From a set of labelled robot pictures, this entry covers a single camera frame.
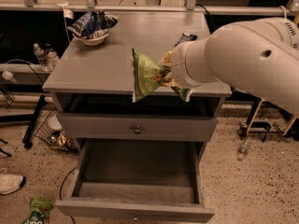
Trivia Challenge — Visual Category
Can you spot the white cable at right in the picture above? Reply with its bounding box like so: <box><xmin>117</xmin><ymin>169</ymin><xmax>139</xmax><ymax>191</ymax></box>
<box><xmin>278</xmin><ymin>5</ymin><xmax>290</xmax><ymax>19</ymax></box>

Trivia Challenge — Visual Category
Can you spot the green snack bag on floor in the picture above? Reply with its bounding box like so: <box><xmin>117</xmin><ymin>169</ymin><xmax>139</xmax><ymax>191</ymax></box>
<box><xmin>22</xmin><ymin>197</ymin><xmax>53</xmax><ymax>224</ymax></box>

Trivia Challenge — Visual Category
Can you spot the black metal stand leg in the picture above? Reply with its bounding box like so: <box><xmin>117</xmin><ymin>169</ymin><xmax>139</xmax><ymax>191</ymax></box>
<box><xmin>22</xmin><ymin>95</ymin><xmax>47</xmax><ymax>149</ymax></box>

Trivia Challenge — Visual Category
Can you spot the plastic bottle on floor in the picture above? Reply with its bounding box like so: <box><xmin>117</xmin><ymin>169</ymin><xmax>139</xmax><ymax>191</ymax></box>
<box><xmin>237</xmin><ymin>138</ymin><xmax>250</xmax><ymax>161</ymax></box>

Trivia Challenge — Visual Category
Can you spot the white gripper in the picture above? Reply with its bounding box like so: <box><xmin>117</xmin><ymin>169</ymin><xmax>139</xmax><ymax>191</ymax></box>
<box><xmin>160</xmin><ymin>38</ymin><xmax>218</xmax><ymax>89</ymax></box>

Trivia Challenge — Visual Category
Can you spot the grey wooden drawer cabinet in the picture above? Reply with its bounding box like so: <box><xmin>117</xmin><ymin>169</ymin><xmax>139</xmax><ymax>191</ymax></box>
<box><xmin>44</xmin><ymin>11</ymin><xmax>231</xmax><ymax>148</ymax></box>

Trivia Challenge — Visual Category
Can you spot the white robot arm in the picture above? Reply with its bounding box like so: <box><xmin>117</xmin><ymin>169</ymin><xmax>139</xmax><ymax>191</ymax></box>
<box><xmin>163</xmin><ymin>17</ymin><xmax>299</xmax><ymax>117</ymax></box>

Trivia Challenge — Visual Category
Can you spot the clear plastic water bottle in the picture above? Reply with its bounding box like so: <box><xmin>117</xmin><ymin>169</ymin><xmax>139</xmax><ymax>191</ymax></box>
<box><xmin>34</xmin><ymin>43</ymin><xmax>52</xmax><ymax>72</ymax></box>

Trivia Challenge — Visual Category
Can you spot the white sneaker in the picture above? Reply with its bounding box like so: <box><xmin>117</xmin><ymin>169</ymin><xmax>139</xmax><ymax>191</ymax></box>
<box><xmin>0</xmin><ymin>168</ymin><xmax>26</xmax><ymax>195</ymax></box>

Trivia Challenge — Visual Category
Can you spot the wire basket on floor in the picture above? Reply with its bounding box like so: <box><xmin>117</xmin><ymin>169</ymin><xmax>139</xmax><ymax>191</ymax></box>
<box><xmin>35</xmin><ymin>110</ymin><xmax>77</xmax><ymax>151</ymax></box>

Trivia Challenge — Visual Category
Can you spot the small dark snack packet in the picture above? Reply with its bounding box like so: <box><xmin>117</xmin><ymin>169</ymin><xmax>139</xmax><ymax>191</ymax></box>
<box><xmin>175</xmin><ymin>33</ymin><xmax>198</xmax><ymax>46</ymax></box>

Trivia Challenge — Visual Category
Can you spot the white bowl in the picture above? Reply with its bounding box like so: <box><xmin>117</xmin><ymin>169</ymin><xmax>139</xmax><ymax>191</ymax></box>
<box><xmin>73</xmin><ymin>34</ymin><xmax>108</xmax><ymax>47</ymax></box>

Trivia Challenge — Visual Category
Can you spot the open grey middle drawer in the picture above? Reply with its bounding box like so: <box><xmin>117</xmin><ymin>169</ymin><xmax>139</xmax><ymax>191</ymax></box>
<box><xmin>55</xmin><ymin>139</ymin><xmax>214</xmax><ymax>223</ymax></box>

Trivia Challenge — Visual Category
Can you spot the black floor cable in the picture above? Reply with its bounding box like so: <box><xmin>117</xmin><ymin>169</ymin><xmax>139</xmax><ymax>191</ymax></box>
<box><xmin>58</xmin><ymin>166</ymin><xmax>78</xmax><ymax>224</ymax></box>

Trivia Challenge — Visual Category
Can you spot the closed grey top drawer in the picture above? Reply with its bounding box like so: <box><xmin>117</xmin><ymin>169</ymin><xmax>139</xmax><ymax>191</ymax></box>
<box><xmin>58</xmin><ymin>113</ymin><xmax>218</xmax><ymax>142</ymax></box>

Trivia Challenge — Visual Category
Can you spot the green jalapeno chip bag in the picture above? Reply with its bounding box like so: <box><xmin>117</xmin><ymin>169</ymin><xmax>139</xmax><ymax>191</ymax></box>
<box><xmin>132</xmin><ymin>49</ymin><xmax>193</xmax><ymax>102</ymax></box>

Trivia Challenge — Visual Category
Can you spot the blue chip bag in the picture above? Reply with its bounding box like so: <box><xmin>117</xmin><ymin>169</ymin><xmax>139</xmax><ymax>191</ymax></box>
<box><xmin>67</xmin><ymin>10</ymin><xmax>118</xmax><ymax>40</ymax></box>

